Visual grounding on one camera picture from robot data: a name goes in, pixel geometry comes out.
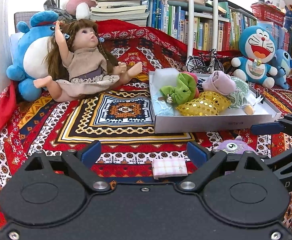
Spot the white paper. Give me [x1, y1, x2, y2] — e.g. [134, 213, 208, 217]
[246, 93, 263, 107]

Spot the purple plush monster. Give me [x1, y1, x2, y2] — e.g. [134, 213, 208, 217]
[212, 135, 267, 175]

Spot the green checkered cloth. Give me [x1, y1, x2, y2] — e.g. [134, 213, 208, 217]
[227, 76, 249, 109]

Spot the green pink scrunchie bow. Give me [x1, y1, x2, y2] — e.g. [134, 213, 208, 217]
[159, 72, 199, 105]

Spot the lilac knit sock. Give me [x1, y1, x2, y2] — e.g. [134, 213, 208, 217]
[202, 70, 236, 96]

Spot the blue floral cloth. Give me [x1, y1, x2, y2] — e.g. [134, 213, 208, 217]
[196, 81, 204, 93]

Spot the white cardboard box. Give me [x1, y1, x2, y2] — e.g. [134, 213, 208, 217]
[148, 70, 282, 134]

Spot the red patterned blanket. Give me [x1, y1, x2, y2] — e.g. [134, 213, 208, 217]
[0, 19, 292, 233]

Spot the Stitch plush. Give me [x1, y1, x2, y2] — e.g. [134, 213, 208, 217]
[271, 49, 292, 90]

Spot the Doraemon plush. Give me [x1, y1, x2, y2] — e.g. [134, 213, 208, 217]
[231, 25, 278, 89]

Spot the black miniature bicycle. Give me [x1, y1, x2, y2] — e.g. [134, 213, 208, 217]
[185, 49, 224, 74]

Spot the brown haired baby doll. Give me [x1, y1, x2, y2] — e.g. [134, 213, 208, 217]
[33, 19, 143, 102]

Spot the red plastic basket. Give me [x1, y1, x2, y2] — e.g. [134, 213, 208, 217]
[250, 2, 285, 27]

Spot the row of upright books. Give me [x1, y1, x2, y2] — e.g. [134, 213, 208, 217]
[149, 0, 292, 56]

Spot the blue white whale plush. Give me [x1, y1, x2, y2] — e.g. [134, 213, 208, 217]
[6, 10, 59, 101]

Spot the stack of grey books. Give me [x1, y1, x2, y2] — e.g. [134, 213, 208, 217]
[90, 0, 150, 27]

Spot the grey cloth bundle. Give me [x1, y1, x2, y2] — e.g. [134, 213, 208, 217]
[43, 0, 74, 23]

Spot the white pipe frame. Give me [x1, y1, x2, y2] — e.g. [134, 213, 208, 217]
[187, 0, 218, 59]

